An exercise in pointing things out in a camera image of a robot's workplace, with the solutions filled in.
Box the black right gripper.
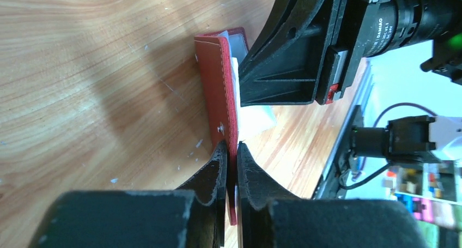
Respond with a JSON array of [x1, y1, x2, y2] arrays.
[[239, 0, 375, 106]]

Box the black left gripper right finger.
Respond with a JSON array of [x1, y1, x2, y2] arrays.
[[236, 143, 427, 247]]

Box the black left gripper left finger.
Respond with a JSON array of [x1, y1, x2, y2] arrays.
[[30, 142, 228, 247]]

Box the red leather card holder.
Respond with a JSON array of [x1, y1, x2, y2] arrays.
[[194, 27, 278, 227]]

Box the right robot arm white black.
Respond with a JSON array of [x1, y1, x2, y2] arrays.
[[239, 0, 461, 106]]

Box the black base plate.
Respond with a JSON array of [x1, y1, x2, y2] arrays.
[[312, 105, 364, 199]]

